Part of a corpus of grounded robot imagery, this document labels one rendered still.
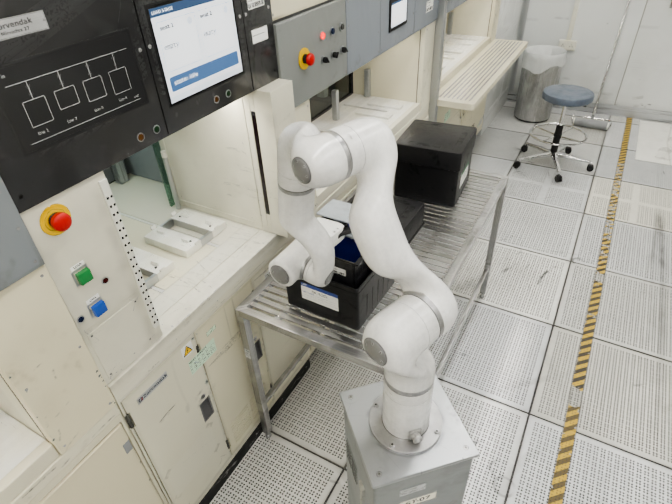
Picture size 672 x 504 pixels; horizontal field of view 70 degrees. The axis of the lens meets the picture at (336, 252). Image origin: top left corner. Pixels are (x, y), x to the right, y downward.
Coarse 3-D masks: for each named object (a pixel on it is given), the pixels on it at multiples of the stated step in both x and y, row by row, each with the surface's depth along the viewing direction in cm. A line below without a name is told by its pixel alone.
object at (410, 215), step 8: (352, 200) 196; (400, 200) 194; (408, 200) 194; (400, 208) 189; (408, 208) 189; (416, 208) 189; (400, 216) 185; (408, 216) 185; (416, 216) 187; (408, 224) 181; (416, 224) 190; (408, 232) 184; (416, 232) 192; (408, 240) 186
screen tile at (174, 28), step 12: (192, 12) 116; (156, 24) 108; (168, 24) 111; (180, 24) 114; (168, 36) 112; (180, 36) 115; (192, 36) 118; (180, 48) 116; (192, 48) 119; (168, 60) 113; (180, 60) 117; (192, 60) 120; (168, 72) 114
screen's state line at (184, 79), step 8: (224, 56) 129; (232, 56) 132; (208, 64) 125; (216, 64) 127; (224, 64) 130; (232, 64) 133; (184, 72) 119; (192, 72) 121; (200, 72) 123; (208, 72) 126; (216, 72) 128; (176, 80) 117; (184, 80) 119; (192, 80) 122; (176, 88) 118
